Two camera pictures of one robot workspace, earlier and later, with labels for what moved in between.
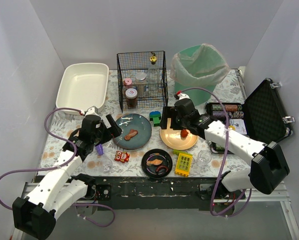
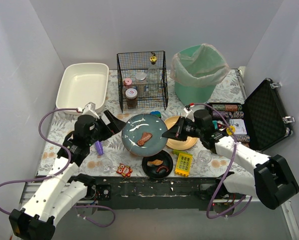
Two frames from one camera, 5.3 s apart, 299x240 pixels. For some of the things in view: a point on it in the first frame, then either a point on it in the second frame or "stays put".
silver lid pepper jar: [141, 84] stays put
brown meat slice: [132, 133] to [146, 136]
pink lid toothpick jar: [127, 83] stays put
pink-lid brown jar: [131, 95] stays put
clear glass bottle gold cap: [153, 75] stays put
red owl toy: [122, 156] to [125, 170]
